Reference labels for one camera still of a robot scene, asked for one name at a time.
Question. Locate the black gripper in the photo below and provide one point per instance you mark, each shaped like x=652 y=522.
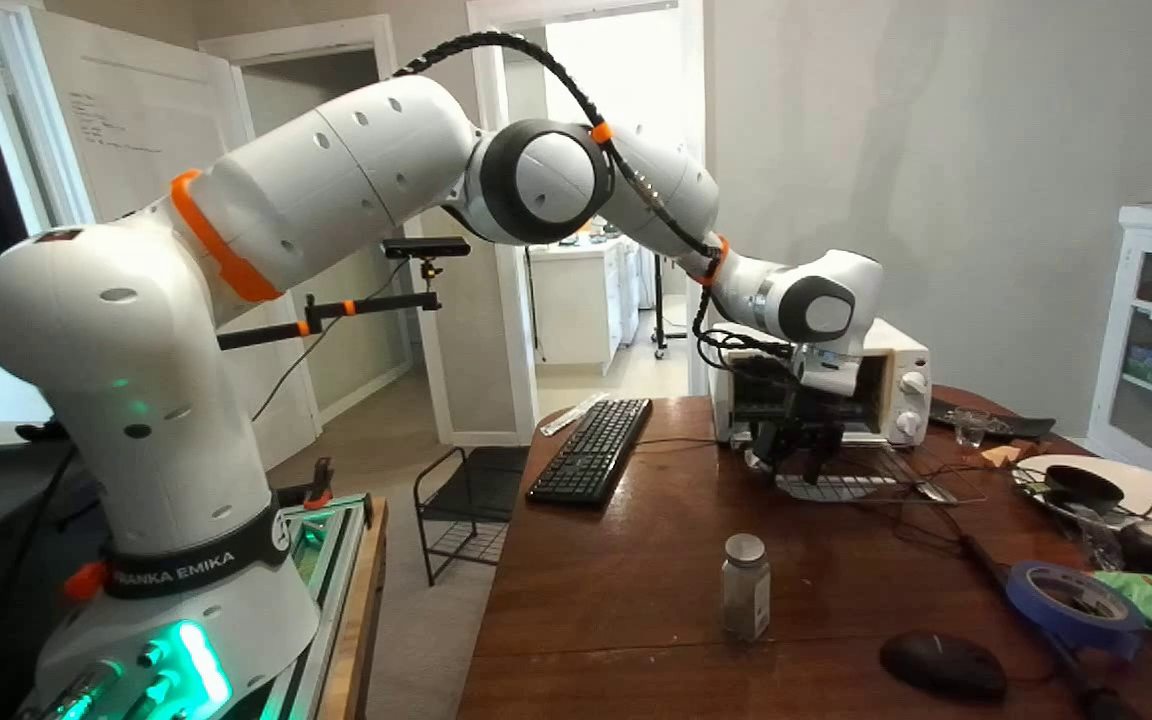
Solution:
x=785 y=419

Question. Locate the metal roasting rack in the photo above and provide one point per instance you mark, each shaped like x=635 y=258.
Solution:
x=844 y=477

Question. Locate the blue masking tape roll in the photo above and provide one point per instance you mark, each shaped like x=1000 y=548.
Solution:
x=1074 y=610

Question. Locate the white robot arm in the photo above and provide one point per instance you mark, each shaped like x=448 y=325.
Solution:
x=127 y=330

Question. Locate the white toaster oven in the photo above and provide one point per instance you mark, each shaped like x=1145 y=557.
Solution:
x=888 y=403

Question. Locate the glass spice jar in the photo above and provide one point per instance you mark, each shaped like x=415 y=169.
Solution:
x=744 y=591

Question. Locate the black computer keyboard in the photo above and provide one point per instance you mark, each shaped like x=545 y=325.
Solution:
x=592 y=458

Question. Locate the black computer mouse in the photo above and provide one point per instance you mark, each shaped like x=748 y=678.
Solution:
x=944 y=664

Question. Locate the long black stick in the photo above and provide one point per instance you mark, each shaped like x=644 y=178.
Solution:
x=1096 y=703

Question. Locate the black wire chair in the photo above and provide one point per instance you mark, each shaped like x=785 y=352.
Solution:
x=457 y=495

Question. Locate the black camera on stand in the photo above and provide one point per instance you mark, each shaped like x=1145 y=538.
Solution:
x=425 y=251

